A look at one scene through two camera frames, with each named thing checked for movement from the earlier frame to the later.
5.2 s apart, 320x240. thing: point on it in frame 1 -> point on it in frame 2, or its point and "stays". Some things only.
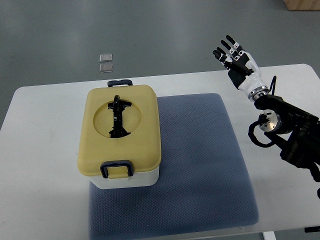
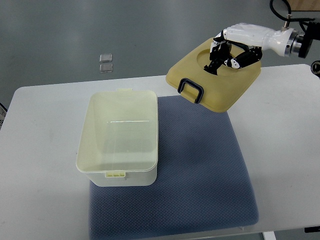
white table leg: [269, 235] stays
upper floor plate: [107, 57] stays
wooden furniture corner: [303, 5] stays
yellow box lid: [120, 123] -> [219, 92]
